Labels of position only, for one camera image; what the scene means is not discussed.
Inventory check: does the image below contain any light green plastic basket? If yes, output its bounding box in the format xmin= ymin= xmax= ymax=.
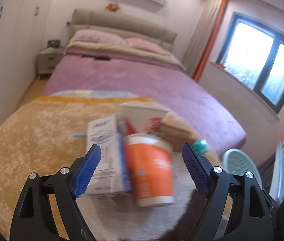
xmin=222 ymin=149 xmax=263 ymax=188

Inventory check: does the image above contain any beige orange curtain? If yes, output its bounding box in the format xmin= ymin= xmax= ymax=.
xmin=183 ymin=0 xmax=228 ymax=81

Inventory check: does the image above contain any left pink pillow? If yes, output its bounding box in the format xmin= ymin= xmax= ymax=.
xmin=72 ymin=29 xmax=124 ymax=44

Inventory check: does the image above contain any white bedside table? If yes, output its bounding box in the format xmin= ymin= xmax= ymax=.
xmin=36 ymin=47 xmax=64 ymax=76

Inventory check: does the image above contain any yellow bear plush blanket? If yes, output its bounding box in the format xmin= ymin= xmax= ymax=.
xmin=0 ymin=89 xmax=233 ymax=241

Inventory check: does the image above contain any right pink pillow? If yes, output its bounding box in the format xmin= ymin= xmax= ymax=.
xmin=124 ymin=38 xmax=171 ymax=55

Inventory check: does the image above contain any teal packet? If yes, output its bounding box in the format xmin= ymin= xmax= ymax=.
xmin=192 ymin=139 xmax=211 ymax=156

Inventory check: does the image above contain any white wardrobe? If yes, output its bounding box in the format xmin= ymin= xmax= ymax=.
xmin=0 ymin=0 xmax=51 ymax=125

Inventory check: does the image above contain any dark framed window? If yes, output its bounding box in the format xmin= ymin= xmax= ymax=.
xmin=216 ymin=13 xmax=284 ymax=113

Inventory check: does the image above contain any orange soymilk paper cup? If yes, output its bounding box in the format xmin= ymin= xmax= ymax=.
xmin=126 ymin=133 xmax=174 ymax=207

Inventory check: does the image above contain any brown cardboard box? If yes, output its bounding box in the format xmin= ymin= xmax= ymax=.
xmin=158 ymin=110 xmax=202 ymax=152

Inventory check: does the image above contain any photo frame on nightstand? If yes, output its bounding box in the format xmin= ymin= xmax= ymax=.
xmin=47 ymin=40 xmax=60 ymax=48

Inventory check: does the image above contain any blue white milk carton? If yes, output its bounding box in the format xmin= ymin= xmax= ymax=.
xmin=85 ymin=114 xmax=131 ymax=197

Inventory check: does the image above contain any bed with purple cover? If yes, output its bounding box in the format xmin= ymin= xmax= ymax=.
xmin=43 ymin=54 xmax=247 ymax=155

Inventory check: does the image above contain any beige padded headboard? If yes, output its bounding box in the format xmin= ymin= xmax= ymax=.
xmin=67 ymin=8 xmax=177 ymax=52

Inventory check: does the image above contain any orange plush toy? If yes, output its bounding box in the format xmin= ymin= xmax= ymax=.
xmin=106 ymin=2 xmax=120 ymax=12

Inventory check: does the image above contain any pink pillow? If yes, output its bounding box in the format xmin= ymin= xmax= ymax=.
xmin=72 ymin=29 xmax=124 ymax=44
xmin=124 ymin=38 xmax=171 ymax=55

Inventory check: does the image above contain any beige folded blanket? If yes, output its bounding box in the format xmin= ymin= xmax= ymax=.
xmin=64 ymin=40 xmax=186 ymax=72

